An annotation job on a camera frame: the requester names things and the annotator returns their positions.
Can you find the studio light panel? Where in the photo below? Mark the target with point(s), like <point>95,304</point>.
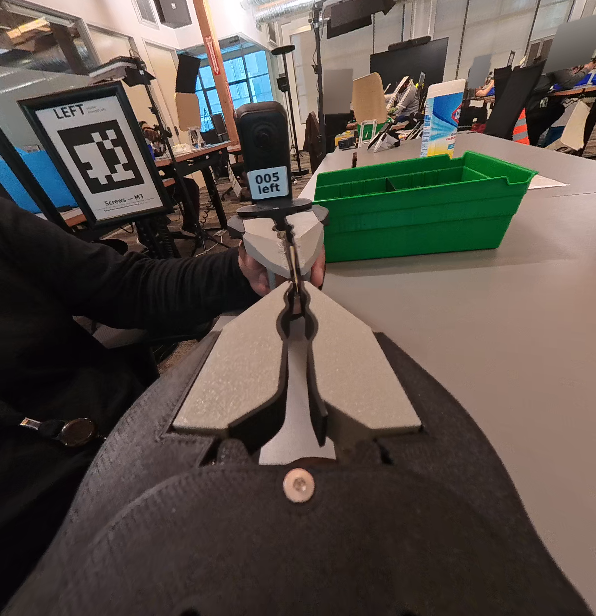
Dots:
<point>351,17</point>

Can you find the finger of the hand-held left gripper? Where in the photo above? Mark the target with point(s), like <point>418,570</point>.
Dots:
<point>310,240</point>
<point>262,243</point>

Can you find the orange traffic cone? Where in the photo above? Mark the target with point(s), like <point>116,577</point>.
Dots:
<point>521,130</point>

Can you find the wooden background desk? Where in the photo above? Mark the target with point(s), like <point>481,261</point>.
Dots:
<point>197,151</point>

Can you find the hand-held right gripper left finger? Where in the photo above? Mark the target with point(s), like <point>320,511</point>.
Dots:
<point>230,380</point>

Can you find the black bin divider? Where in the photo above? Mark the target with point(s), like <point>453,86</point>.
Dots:
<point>399,183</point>

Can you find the green plastic bin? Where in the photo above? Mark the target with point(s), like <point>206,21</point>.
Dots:
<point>413,231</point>

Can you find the tan board stand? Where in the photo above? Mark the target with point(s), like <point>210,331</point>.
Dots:
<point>368,96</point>
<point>188,110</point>

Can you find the silver ventilation duct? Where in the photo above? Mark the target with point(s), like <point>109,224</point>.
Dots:
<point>278,9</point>

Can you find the black light stand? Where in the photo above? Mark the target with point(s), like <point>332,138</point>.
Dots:
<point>318,96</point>

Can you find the cream tote bag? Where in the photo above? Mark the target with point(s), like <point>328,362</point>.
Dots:
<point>574,125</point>

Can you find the wooden column with red sign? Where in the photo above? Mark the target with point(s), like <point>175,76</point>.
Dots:
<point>212,57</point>

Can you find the black wall speaker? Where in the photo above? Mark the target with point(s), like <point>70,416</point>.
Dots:
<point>173,12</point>

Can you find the black floor lamp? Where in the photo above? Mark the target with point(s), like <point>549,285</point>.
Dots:
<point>283,49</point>

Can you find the black wall screen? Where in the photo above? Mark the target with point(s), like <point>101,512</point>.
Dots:
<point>423,62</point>

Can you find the brown jacket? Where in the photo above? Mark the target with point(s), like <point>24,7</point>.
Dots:
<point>315,134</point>

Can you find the person's left forearm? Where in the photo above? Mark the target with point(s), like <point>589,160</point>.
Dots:
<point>158,288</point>

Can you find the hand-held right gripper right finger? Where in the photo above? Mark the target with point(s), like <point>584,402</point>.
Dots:
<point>365,380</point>

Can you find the yellow black box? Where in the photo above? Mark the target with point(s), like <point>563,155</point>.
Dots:
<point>346,141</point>

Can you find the grey desk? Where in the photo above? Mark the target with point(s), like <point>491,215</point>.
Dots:
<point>471,337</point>

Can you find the framed tag sign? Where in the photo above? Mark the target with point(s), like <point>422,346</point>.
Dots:
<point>100,154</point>

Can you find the person's left hand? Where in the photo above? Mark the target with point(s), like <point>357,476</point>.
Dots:
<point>252,276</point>

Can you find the blue storage bin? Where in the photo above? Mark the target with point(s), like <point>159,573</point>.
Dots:
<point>19,183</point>

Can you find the white black wedge stand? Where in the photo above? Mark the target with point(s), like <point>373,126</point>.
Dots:
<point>382,142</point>

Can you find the metal screw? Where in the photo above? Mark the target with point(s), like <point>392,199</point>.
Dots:
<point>294,264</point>

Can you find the black light flag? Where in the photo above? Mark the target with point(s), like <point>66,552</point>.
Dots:
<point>187,72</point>

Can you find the black easel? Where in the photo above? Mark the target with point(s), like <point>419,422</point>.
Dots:
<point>156,238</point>

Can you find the person's black clothed torso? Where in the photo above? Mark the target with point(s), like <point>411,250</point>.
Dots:
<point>38,385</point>

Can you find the black badge reel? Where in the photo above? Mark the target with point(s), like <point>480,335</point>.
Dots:
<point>79,431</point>

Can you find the wipes canister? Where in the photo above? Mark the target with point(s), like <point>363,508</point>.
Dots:
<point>440,125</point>

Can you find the white paper sheet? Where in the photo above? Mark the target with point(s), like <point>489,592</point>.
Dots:
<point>543,182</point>

